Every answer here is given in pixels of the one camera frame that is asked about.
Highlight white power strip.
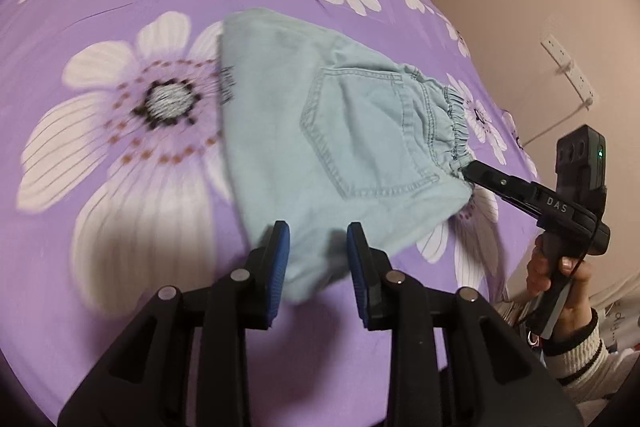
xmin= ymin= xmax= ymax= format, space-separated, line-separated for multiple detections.
xmin=541 ymin=34 xmax=599 ymax=106

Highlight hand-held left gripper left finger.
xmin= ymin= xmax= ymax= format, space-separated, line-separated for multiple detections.
xmin=57 ymin=221 xmax=291 ymax=427

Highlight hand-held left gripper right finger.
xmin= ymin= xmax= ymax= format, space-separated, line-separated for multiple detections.
xmin=346 ymin=222 xmax=583 ymax=427

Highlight light blue strawberry pants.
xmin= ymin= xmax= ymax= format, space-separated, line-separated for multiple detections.
xmin=220 ymin=8 xmax=475 ymax=305

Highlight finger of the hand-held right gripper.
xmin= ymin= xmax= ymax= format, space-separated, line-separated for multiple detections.
xmin=462 ymin=159 xmax=542 ymax=219

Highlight person's right hand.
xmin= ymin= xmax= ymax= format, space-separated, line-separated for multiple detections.
xmin=526 ymin=249 xmax=599 ymax=354

